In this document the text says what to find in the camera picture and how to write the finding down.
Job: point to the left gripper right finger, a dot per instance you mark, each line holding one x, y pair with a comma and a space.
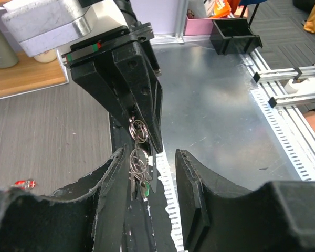
219, 215

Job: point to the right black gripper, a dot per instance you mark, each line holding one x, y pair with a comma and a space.
141, 92

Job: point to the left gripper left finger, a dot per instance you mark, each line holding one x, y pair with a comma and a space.
86, 215

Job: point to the keychain with keys and strap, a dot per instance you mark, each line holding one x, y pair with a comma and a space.
142, 160

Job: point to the cream lotion bottle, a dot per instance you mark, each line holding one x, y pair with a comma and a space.
46, 57

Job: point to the small red key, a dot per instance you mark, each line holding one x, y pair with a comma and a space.
25, 184

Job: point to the pink storage bin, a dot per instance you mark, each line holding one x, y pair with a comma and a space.
198, 26

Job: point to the black plastic bin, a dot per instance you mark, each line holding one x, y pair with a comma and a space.
233, 36

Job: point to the white slotted cable duct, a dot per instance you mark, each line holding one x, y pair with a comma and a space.
172, 208

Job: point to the white wire shelf rack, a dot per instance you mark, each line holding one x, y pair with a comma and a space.
30, 75

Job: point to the aluminium extrusion frame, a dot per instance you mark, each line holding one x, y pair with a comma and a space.
281, 94

